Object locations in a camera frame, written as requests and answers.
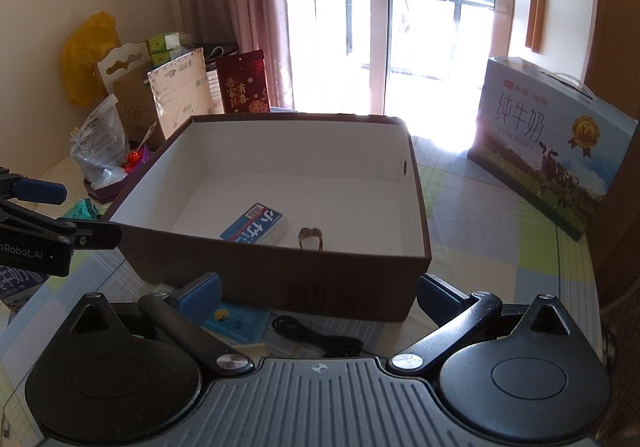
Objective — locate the yellow plastic bag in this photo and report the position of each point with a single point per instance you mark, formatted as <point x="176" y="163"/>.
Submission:
<point x="90" y="52"/>

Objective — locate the teal crumpled wrapper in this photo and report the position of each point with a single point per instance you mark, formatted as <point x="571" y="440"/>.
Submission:
<point x="82" y="210"/>

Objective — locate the blue milk carton gift box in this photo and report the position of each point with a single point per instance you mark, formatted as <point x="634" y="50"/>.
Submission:
<point x="525" y="127"/>

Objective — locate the brown hair clip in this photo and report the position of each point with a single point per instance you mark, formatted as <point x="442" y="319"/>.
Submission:
<point x="302" y="233"/>

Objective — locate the dark paper bag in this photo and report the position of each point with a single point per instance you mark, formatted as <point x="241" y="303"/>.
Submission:
<point x="222" y="54"/>

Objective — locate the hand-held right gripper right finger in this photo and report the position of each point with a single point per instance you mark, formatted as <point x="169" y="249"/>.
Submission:
<point x="440" y="297"/>

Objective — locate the brown cardboard box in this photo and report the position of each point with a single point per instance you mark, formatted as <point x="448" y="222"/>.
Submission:
<point x="250" y="277"/>

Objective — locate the white paper bag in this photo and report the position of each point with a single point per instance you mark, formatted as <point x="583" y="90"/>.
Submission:
<point x="180" y="92"/>

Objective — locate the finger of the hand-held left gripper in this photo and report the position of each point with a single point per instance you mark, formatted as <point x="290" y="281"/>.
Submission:
<point x="97" y="234"/>
<point x="40" y="192"/>

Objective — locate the clear printed plastic bag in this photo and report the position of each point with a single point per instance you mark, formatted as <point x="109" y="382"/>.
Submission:
<point x="97" y="142"/>

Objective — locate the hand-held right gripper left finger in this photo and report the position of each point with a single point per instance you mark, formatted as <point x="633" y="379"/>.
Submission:
<point x="200" y="297"/>

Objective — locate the blue white tissue packet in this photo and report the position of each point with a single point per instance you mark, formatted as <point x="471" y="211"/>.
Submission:
<point x="252" y="224"/>

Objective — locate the sliding glass door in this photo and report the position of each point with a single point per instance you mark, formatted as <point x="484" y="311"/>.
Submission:
<point x="387" y="2"/>

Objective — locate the red gift box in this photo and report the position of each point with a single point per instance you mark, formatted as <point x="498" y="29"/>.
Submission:
<point x="245" y="87"/>

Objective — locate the purple box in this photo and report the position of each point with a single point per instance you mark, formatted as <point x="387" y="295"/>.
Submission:
<point x="100" y="195"/>

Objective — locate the green tissue box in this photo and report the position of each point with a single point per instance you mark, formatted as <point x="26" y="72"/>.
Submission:
<point x="167" y="42"/>
<point x="162" y="58"/>

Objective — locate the small blue milk carton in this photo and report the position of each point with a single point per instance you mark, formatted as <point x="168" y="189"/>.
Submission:
<point x="15" y="287"/>

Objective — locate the red round ornament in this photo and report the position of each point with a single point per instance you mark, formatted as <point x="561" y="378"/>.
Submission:
<point x="133" y="161"/>

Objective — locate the light blue flat packet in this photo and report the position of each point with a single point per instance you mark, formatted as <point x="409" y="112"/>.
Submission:
<point x="235" y="327"/>

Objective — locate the desktop with checkered tablecloth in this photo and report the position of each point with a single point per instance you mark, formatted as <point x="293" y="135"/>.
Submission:
<point x="475" y="247"/>

